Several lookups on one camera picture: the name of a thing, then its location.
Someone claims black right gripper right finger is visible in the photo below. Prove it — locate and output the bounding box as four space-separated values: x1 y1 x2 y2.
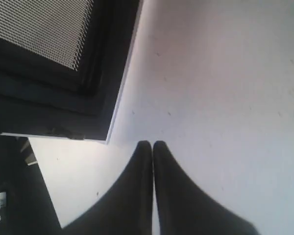
153 141 256 235

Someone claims white microwave door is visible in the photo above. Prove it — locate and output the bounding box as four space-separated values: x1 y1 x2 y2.
0 0 142 142

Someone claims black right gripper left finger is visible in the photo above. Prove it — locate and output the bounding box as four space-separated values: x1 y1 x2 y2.
62 141 153 235

